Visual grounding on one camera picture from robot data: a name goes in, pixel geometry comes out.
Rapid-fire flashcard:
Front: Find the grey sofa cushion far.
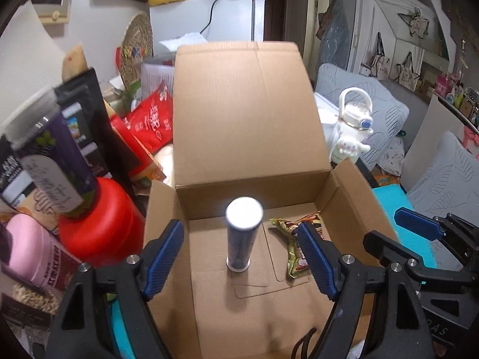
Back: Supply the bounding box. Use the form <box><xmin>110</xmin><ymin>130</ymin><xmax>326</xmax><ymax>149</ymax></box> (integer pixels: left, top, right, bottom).
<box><xmin>314</xmin><ymin>63</ymin><xmax>409</xmax><ymax>170</ymax></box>

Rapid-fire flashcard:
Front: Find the teal bubble mat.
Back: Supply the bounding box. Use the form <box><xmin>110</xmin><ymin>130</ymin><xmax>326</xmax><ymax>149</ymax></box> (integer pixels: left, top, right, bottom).
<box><xmin>372</xmin><ymin>184</ymin><xmax>442</xmax><ymax>268</ymax></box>

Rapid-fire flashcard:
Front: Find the white foam board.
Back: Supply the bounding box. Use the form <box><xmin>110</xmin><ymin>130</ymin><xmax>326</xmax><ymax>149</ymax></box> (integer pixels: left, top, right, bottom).
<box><xmin>0</xmin><ymin>2</ymin><xmax>65</xmax><ymax>121</ymax></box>

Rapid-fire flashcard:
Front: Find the blue cylindrical snack tube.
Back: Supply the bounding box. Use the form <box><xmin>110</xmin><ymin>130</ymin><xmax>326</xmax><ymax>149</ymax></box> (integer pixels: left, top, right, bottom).
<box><xmin>225</xmin><ymin>196</ymin><xmax>264</xmax><ymax>273</ymax></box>

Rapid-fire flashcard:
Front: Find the dark labelled jar on canister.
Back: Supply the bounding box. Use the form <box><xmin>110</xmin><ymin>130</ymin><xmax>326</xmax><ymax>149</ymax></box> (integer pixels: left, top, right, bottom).
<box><xmin>2</xmin><ymin>87</ymin><xmax>98</xmax><ymax>217</ymax></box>

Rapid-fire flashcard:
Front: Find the black snack pouch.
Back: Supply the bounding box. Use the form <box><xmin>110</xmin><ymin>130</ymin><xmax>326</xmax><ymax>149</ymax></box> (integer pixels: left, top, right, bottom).
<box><xmin>0</xmin><ymin>66</ymin><xmax>130</xmax><ymax>210</ymax></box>

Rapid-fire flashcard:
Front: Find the white refrigerator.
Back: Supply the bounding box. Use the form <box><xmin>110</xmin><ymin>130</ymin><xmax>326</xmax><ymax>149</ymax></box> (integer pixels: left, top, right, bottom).
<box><xmin>149</xmin><ymin>0</ymin><xmax>266</xmax><ymax>55</ymax></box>

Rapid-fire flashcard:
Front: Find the brown cardboard box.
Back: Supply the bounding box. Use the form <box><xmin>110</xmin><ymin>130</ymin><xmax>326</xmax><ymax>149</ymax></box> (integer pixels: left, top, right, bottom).
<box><xmin>145</xmin><ymin>42</ymin><xmax>395</xmax><ymax>358</ymax></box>

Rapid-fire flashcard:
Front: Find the grey leaf pattern cushion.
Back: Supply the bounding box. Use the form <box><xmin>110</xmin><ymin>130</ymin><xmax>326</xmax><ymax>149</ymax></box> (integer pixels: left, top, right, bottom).
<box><xmin>407</xmin><ymin>131</ymin><xmax>479</xmax><ymax>225</ymax></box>

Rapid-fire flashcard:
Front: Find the red plastic canister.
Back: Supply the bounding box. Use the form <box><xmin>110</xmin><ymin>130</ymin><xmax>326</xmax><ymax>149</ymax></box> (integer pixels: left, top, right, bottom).
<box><xmin>58</xmin><ymin>177</ymin><xmax>145</xmax><ymax>267</ymax></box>

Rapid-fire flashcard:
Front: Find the red chinese text bag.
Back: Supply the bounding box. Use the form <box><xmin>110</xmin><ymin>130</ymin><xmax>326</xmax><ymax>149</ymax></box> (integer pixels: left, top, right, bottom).
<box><xmin>124</xmin><ymin>81</ymin><xmax>173</xmax><ymax>154</ymax></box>

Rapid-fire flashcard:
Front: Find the woven round mat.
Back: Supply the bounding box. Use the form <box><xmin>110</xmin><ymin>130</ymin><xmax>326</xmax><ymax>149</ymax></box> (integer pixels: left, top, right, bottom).
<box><xmin>116</xmin><ymin>11</ymin><xmax>153</xmax><ymax>91</ymax></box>

